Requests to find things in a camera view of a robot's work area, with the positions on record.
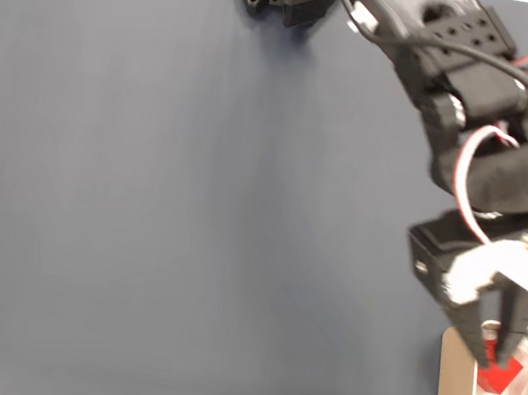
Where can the red cube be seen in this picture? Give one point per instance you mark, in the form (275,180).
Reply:
(499,379)

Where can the beige rounded box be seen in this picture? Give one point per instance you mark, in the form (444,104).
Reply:
(453,381)

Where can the dark blue table mat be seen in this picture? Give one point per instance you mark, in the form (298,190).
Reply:
(144,187)

